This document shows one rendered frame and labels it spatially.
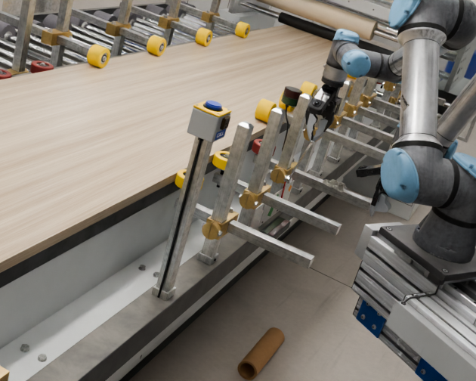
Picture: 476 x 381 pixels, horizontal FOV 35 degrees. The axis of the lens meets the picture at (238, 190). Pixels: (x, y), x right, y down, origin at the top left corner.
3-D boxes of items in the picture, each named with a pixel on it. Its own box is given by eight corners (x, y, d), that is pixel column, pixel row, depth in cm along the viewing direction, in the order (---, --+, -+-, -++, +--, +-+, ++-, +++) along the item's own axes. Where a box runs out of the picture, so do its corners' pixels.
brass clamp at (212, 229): (236, 228, 219) (241, 213, 217) (217, 243, 207) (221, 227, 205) (217, 220, 221) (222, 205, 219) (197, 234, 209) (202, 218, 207)
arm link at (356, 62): (386, 59, 215) (374, 47, 224) (351, 51, 211) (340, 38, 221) (377, 84, 218) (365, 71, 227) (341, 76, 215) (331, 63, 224)
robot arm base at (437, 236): (484, 261, 181) (501, 225, 177) (444, 265, 172) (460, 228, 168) (440, 229, 192) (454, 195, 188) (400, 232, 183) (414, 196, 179)
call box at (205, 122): (224, 140, 178) (232, 109, 175) (211, 146, 171) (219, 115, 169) (198, 129, 180) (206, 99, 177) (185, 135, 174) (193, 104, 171)
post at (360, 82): (337, 163, 326) (373, 59, 308) (335, 165, 323) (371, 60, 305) (329, 160, 327) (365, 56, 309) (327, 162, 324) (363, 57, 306)
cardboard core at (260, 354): (286, 332, 308) (259, 367, 281) (281, 348, 311) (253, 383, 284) (269, 324, 310) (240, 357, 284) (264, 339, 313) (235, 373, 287)
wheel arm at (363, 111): (415, 134, 313) (418, 126, 312) (413, 135, 310) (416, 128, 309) (307, 92, 328) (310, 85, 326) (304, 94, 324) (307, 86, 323)
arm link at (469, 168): (490, 227, 175) (514, 175, 169) (440, 218, 171) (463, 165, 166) (467, 203, 185) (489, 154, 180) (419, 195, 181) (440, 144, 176)
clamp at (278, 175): (295, 175, 262) (299, 162, 260) (281, 185, 250) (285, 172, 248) (280, 169, 263) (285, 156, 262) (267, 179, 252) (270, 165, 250)
